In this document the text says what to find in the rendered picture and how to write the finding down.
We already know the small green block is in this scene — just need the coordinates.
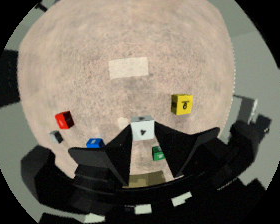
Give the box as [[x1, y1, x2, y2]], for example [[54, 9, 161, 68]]
[[152, 145, 165, 161]]

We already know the red digit block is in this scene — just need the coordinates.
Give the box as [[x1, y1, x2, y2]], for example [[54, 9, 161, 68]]
[[55, 111, 73, 129]]

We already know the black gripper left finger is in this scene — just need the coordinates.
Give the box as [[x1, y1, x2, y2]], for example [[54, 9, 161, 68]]
[[68, 124, 132, 186]]

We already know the white block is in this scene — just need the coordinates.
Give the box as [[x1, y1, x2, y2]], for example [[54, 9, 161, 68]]
[[131, 115, 155, 141]]

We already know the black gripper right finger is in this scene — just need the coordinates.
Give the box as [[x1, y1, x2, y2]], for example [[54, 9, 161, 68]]
[[153, 123, 221, 179]]

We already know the blue block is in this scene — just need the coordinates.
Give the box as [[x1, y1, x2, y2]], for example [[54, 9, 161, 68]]
[[85, 139, 105, 148]]

